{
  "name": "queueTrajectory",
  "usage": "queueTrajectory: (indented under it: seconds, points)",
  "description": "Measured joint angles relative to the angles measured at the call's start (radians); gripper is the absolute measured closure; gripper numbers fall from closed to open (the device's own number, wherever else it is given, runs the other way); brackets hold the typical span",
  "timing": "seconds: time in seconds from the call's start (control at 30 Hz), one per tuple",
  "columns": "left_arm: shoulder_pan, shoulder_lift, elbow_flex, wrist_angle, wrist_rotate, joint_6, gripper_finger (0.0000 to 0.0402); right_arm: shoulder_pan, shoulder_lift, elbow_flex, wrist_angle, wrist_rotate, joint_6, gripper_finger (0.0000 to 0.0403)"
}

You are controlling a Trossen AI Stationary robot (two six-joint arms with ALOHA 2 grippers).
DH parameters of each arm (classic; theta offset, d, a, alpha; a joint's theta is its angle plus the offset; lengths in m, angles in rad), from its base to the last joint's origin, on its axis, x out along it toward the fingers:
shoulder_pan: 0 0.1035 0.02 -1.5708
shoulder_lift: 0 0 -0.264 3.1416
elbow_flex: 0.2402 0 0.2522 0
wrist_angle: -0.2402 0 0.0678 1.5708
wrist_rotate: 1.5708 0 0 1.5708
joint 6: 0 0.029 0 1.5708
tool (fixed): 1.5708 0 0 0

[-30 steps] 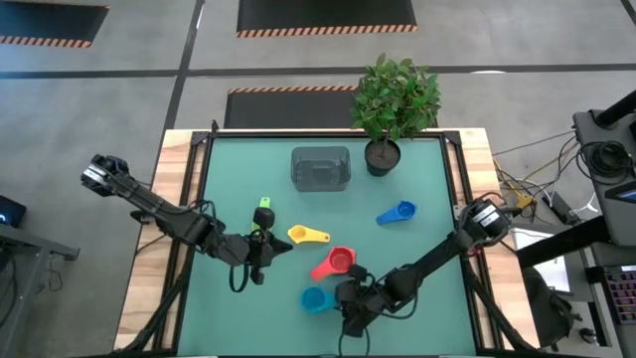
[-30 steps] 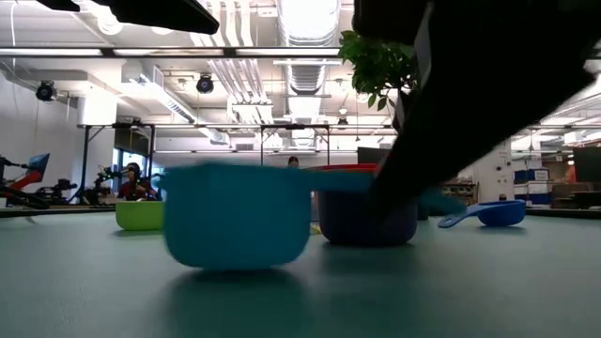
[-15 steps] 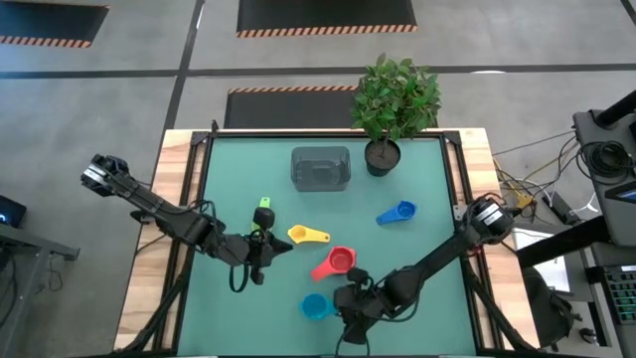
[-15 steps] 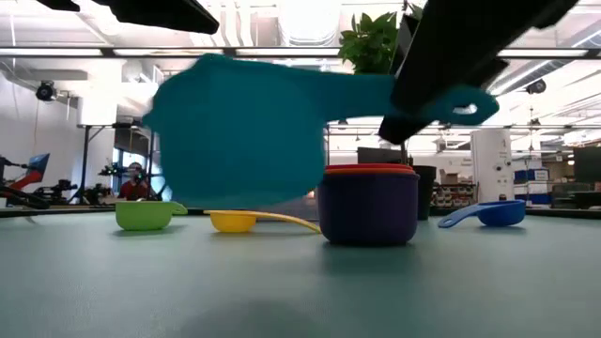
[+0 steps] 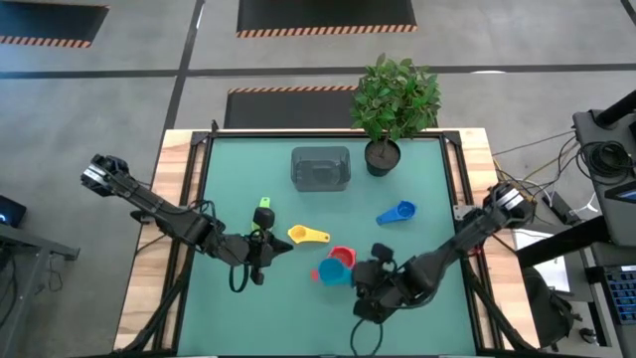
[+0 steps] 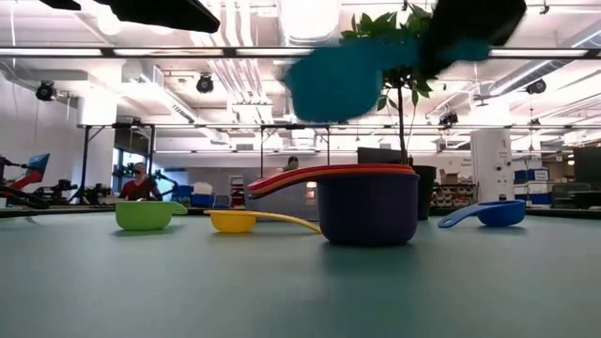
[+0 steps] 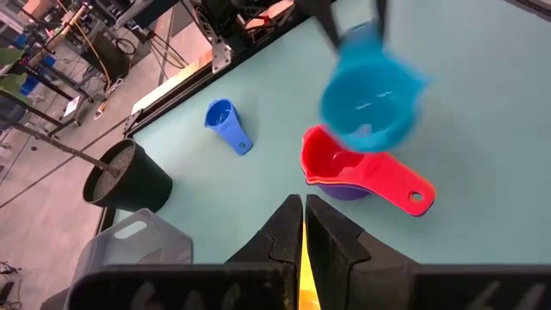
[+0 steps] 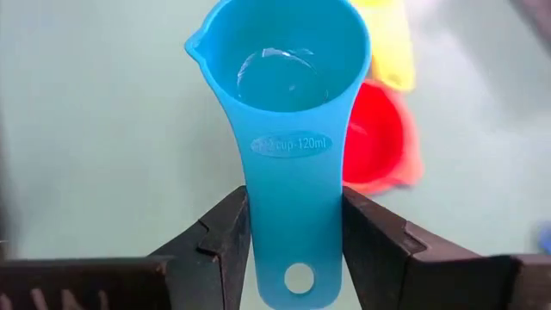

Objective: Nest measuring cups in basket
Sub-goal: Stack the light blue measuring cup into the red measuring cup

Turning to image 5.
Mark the black striped-edge floor mat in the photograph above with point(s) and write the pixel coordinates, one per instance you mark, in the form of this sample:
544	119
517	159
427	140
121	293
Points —
288	109
45	20
325	15

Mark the green plant in black pot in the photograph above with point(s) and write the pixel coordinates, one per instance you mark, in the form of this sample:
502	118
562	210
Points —
395	99

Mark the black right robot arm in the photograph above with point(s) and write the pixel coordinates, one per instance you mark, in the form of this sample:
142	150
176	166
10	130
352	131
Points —
472	231

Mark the green measuring cup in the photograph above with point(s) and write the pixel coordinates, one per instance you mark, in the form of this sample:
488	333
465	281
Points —
265	202

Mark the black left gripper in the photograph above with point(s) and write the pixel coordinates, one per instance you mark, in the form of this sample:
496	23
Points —
243	248

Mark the grey side table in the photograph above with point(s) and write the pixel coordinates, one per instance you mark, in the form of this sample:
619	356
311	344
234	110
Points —
25	258

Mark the black device with blue light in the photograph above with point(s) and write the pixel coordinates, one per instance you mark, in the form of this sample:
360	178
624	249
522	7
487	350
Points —
10	211

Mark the yellow measuring cup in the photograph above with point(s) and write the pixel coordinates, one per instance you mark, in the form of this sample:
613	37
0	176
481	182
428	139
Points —
298	233

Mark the royal blue measuring cup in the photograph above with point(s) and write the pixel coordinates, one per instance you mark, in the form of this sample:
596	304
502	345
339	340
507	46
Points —
392	215

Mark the grey translucent plastic basket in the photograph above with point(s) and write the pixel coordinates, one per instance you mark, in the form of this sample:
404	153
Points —
320	169

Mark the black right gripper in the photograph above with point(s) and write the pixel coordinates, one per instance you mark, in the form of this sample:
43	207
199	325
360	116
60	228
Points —
392	283

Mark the cyan measuring cup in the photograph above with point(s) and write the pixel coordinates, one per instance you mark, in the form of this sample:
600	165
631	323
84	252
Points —
333	273

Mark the dark keyboard with blue keys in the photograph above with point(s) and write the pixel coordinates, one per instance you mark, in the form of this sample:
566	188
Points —
623	293

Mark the green table mat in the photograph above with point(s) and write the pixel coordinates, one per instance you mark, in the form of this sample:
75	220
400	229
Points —
298	323

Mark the white paper sheet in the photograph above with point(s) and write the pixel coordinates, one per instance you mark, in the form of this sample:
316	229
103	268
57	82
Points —
551	271

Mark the black aluminium table frame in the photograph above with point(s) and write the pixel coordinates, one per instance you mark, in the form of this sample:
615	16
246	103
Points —
328	133

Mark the red measuring cup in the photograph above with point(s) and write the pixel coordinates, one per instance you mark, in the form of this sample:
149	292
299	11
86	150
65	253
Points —
343	253

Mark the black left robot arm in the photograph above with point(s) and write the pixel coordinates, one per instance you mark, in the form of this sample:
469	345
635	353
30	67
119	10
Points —
149	204

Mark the black backpack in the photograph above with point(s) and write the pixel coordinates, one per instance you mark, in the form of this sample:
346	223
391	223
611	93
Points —
549	308

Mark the grey equipment cart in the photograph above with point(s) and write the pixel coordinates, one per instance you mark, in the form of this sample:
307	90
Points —
613	209

